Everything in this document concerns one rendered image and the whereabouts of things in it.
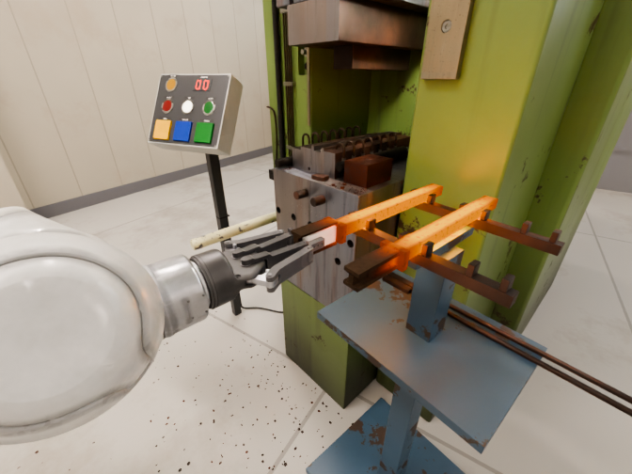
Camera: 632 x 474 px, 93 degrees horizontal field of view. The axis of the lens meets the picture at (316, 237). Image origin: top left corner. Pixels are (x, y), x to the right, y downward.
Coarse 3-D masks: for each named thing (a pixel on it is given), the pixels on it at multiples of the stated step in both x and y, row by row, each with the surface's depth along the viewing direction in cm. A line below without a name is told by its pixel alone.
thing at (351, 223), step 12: (408, 192) 69; (420, 192) 69; (432, 192) 70; (384, 204) 62; (396, 204) 62; (408, 204) 65; (348, 216) 56; (360, 216) 56; (372, 216) 57; (384, 216) 60; (300, 228) 49; (312, 228) 49; (324, 228) 50; (348, 228) 54; (360, 228) 56; (300, 240) 48; (336, 240) 53
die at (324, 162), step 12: (384, 132) 117; (396, 132) 117; (312, 144) 101; (348, 144) 98; (360, 144) 100; (384, 144) 103; (408, 144) 114; (300, 156) 100; (312, 156) 95; (324, 156) 91; (336, 156) 89; (348, 156) 92; (396, 156) 111; (300, 168) 102; (312, 168) 97; (324, 168) 93
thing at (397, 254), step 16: (464, 208) 61; (480, 208) 61; (432, 224) 54; (448, 224) 54; (464, 224) 58; (384, 240) 48; (400, 240) 49; (416, 240) 49; (432, 240) 51; (368, 256) 44; (384, 256) 44; (400, 256) 45; (352, 272) 41; (368, 272) 41; (384, 272) 44; (352, 288) 42
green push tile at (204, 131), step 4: (200, 124) 111; (204, 124) 110; (208, 124) 110; (212, 124) 109; (196, 128) 112; (200, 128) 111; (204, 128) 110; (208, 128) 110; (212, 128) 109; (196, 132) 111; (200, 132) 111; (204, 132) 110; (208, 132) 110; (212, 132) 109; (196, 136) 111; (200, 136) 111; (204, 136) 110; (208, 136) 109; (212, 136) 110; (196, 140) 111; (200, 140) 110; (204, 140) 110; (208, 140) 109
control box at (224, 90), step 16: (160, 80) 120; (176, 80) 117; (192, 80) 114; (208, 80) 112; (224, 80) 110; (160, 96) 119; (176, 96) 116; (192, 96) 114; (208, 96) 112; (224, 96) 109; (240, 96) 116; (160, 112) 119; (176, 112) 116; (192, 112) 113; (224, 112) 109; (192, 128) 113; (224, 128) 110; (160, 144) 119; (176, 144) 115; (192, 144) 113; (208, 144) 110; (224, 144) 112
